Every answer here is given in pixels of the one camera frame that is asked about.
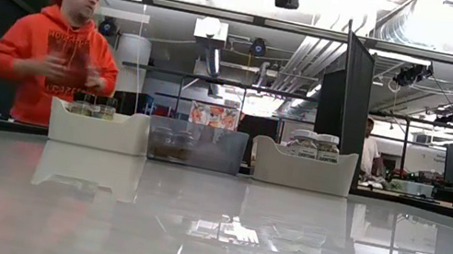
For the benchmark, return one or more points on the white box fixture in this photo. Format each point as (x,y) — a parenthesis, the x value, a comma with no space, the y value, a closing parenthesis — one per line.
(210,31)

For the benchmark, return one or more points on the round black blue device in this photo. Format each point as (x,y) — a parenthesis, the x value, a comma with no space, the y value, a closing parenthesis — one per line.
(108,27)
(258,47)

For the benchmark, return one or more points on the white cylinder tank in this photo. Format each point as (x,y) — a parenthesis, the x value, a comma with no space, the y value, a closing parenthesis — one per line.
(132,64)

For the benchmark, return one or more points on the black partition panel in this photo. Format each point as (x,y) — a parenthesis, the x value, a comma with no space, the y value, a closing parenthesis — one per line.
(353,98)

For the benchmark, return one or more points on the floral print picture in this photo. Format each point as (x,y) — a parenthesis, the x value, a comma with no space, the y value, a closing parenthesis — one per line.
(212,116)

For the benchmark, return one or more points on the dark screen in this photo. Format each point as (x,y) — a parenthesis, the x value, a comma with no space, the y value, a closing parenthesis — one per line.
(256,127)

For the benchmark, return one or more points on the person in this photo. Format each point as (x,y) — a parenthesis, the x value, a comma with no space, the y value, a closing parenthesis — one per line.
(58,46)
(370,154)

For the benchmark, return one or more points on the black-lid glass spice jar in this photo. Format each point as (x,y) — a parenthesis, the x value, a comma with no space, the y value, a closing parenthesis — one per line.
(104,109)
(82,105)

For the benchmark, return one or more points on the grey translucent plastic bin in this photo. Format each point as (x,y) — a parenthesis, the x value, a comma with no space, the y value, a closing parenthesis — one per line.
(221,154)

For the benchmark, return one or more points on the white plastic bin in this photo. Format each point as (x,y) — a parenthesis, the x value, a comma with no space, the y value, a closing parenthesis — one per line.
(99,132)
(302,173)

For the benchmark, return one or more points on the pale green tub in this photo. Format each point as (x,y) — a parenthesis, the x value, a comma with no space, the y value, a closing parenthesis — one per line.
(412,188)

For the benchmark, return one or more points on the black horizontal rail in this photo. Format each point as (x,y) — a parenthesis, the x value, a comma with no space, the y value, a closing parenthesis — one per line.
(216,80)

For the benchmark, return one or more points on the black overhead camera cluster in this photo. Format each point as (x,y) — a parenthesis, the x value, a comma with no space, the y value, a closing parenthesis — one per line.
(413,75)

